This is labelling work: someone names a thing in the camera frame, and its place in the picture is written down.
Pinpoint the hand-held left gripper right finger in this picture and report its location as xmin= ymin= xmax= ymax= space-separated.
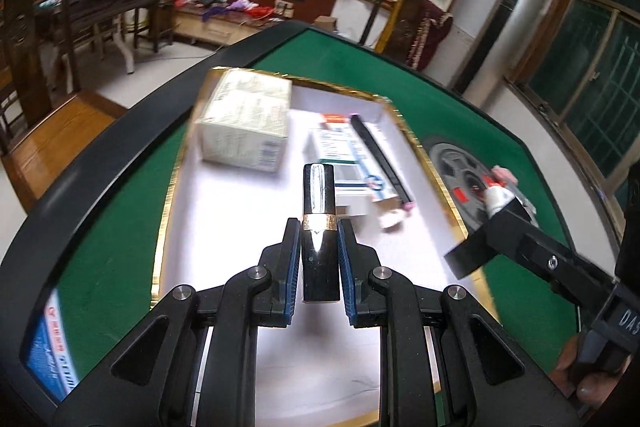
xmin=337 ymin=217 xmax=586 ymax=427

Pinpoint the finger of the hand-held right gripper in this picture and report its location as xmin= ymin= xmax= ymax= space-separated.
xmin=444 ymin=207 xmax=618 ymax=308
xmin=500 ymin=197 xmax=541 ymax=233

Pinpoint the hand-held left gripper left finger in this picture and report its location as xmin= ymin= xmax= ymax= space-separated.
xmin=52 ymin=217 xmax=303 ymax=427

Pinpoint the small white tube red cap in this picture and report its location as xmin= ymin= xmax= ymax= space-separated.
xmin=481 ymin=164 xmax=521 ymax=214

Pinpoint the black lipstick tube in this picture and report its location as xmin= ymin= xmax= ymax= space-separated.
xmin=301 ymin=162 xmax=342 ymax=305

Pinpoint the gold-edged white tray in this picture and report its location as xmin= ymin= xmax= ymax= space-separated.
xmin=150 ymin=66 xmax=501 ymax=427

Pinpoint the green white medicine box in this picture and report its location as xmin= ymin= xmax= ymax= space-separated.
xmin=192 ymin=68 xmax=293 ymax=172

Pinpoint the person's right hand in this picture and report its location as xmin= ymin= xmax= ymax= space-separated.
xmin=550 ymin=339 xmax=631 ymax=418

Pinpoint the small white pink item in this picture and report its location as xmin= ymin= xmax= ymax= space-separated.
xmin=377 ymin=206 xmax=408 ymax=229

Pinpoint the round mahjong table centre panel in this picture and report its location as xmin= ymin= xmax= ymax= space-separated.
xmin=427 ymin=136 xmax=538 ymax=238

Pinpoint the white blue striped box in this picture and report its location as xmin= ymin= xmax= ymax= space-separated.
xmin=330 ymin=132 xmax=416 ymax=218

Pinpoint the black stick with pink ends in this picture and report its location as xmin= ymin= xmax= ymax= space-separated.
xmin=349 ymin=112 xmax=415 ymax=210

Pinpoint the green glass window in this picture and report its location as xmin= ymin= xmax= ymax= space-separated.
xmin=505 ymin=0 xmax=640 ymax=180

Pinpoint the white box orange label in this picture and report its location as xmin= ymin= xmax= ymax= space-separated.
xmin=305 ymin=111 xmax=366 ymax=168

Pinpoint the silver standing air conditioner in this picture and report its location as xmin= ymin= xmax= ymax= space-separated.
xmin=452 ymin=0 xmax=546 ymax=105

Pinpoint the dark red fringed cloth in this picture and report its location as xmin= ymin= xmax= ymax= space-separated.
xmin=387 ymin=0 xmax=453 ymax=70

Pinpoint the blue white printed box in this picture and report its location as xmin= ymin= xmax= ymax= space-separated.
xmin=20 ymin=287 xmax=83 ymax=400

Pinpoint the low wooden stand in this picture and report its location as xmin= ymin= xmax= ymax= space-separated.
xmin=172 ymin=4 xmax=301 ymax=48

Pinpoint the brown wooden armchair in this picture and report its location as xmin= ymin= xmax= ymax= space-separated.
xmin=0 ymin=0 xmax=128 ymax=212

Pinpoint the pile of colourful trinkets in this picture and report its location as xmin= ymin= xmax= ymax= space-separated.
xmin=162 ymin=0 xmax=278 ymax=22

